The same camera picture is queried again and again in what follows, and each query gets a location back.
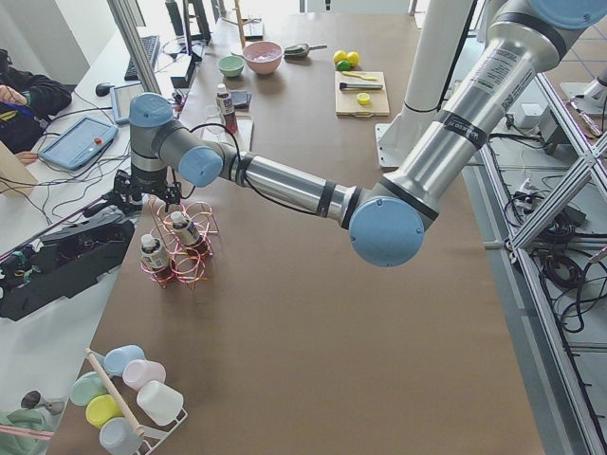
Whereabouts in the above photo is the white cup rack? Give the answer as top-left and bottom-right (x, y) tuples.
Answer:
(84, 348), (189, 454)

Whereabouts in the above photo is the yellow lemon lower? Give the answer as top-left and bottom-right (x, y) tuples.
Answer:
(336, 61), (351, 71)

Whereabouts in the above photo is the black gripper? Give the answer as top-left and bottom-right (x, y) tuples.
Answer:
(112, 170), (182, 213)

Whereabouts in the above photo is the copper wire bottle basket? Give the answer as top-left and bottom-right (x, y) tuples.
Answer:
(138, 196), (219, 289)

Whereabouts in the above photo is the yellow plastic knife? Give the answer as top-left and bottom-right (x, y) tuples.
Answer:
(341, 71), (378, 81)

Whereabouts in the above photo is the blue teach pendant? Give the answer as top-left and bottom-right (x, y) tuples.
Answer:
(39, 117), (119, 171)
(109, 83), (143, 125)

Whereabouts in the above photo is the green bowl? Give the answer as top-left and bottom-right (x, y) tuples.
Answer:
(217, 55), (245, 78)

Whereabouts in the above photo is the white plastic cup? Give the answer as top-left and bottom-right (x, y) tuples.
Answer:
(137, 380), (184, 426)

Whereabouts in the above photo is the yellow lemon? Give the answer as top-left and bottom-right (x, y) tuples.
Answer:
(336, 61), (351, 71)
(333, 49), (347, 64)

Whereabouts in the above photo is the wooden cup tree stand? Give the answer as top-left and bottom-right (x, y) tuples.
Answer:
(221, 0), (265, 50)

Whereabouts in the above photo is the steel muddler black tip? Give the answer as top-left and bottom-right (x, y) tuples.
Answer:
(339, 82), (383, 91)

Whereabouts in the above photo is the seated person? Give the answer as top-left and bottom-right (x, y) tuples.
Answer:
(1, 49), (72, 166)

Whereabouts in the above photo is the white robot column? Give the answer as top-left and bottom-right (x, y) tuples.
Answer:
(400, 0), (476, 151)

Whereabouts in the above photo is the yellow lemon upper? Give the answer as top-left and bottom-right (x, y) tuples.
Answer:
(333, 49), (347, 64)

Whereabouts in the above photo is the yellow plastic cup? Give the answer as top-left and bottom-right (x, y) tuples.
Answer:
(85, 393), (123, 428)

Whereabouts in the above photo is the clear wine glass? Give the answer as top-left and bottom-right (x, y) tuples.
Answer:
(202, 105), (225, 142)

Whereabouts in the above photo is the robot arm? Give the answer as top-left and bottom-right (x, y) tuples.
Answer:
(129, 1), (606, 266)

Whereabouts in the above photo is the pink plastic cup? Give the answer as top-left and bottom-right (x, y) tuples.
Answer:
(121, 359), (166, 391)

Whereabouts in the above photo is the cream rabbit tray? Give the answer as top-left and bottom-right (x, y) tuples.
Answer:
(196, 113), (253, 152)

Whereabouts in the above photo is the steel ice scoop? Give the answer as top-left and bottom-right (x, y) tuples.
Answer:
(284, 43), (328, 59)

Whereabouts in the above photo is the green plastic cup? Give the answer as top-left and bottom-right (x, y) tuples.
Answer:
(70, 371), (107, 407)

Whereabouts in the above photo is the grey folded cloth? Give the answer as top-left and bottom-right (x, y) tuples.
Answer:
(230, 90), (251, 109)

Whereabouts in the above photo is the blue plastic cup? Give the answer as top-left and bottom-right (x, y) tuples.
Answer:
(103, 344), (146, 376)

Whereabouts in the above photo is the bamboo cutting board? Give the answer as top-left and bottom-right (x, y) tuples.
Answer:
(334, 71), (391, 118)

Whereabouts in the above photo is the half lemon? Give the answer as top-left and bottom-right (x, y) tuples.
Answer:
(357, 93), (371, 105)

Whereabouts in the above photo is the grey plastic cup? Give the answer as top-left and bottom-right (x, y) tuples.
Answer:
(99, 417), (142, 455)

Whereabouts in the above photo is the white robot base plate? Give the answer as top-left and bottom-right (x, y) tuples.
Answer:
(375, 118), (408, 169)

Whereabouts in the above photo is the tea bottle in basket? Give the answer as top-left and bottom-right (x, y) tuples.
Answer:
(171, 211), (209, 257)
(140, 233), (174, 283)

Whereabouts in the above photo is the pink bowl of ice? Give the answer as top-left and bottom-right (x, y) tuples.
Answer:
(243, 41), (284, 75)

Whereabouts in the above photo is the black computer mouse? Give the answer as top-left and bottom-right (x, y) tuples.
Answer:
(95, 82), (115, 98)

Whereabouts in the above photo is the black keyboard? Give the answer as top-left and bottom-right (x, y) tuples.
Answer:
(123, 34), (162, 82)

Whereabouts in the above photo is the tea bottle white cap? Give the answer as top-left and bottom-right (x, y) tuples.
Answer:
(215, 83), (238, 134)

